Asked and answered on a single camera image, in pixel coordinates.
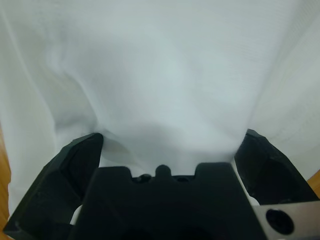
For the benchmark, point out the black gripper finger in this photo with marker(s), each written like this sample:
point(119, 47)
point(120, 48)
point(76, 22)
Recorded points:
point(272, 180)
point(55, 190)

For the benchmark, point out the white t-shirt with black logo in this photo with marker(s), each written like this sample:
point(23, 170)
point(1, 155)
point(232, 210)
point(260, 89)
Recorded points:
point(160, 75)

